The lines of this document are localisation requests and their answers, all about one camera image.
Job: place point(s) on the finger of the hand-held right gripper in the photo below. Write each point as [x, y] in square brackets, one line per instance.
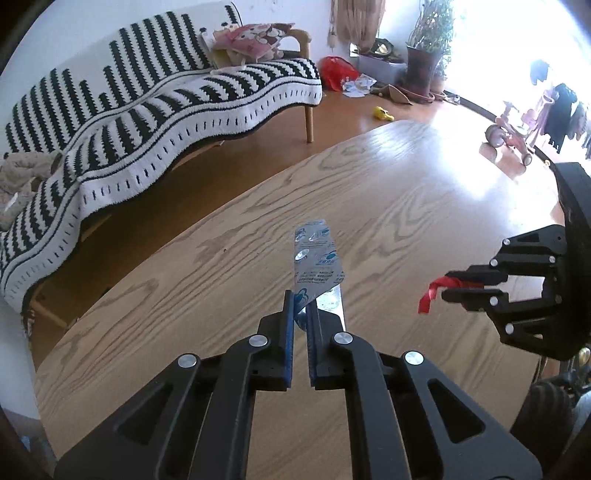
[521, 258]
[521, 323]

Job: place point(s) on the pink printed cushion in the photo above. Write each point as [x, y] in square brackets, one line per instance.
[251, 41]

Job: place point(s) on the red plastic bag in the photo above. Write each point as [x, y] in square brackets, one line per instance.
[337, 71]

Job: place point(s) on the wooden sofa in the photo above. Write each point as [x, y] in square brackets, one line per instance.
[308, 120]

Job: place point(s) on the beige plush toy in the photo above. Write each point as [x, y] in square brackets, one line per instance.
[23, 180]

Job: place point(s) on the yellow toy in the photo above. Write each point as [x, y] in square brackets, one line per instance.
[382, 113]

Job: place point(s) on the silver blister pack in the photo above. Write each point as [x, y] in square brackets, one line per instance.
[318, 263]

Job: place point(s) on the white box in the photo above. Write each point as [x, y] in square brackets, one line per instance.
[383, 69]

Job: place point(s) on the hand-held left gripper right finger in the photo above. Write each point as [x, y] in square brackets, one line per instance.
[311, 350]

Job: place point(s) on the scattered white papers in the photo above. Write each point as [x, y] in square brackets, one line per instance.
[358, 85]

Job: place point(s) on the pink tricycle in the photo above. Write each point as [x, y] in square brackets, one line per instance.
[510, 131]

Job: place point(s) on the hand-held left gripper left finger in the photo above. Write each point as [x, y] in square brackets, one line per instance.
[288, 341]

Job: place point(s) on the red ribbon scrap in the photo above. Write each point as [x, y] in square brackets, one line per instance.
[427, 297]

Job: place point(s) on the dark round object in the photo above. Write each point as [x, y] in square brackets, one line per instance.
[549, 415]

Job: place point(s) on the brown slipper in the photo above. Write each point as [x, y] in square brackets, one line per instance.
[395, 94]

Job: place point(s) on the checked beige curtain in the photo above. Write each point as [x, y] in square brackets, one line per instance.
[360, 21]

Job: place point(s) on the hanging dark clothes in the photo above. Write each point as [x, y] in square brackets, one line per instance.
[563, 110]

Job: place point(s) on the potted plant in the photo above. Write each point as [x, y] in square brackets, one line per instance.
[422, 64]

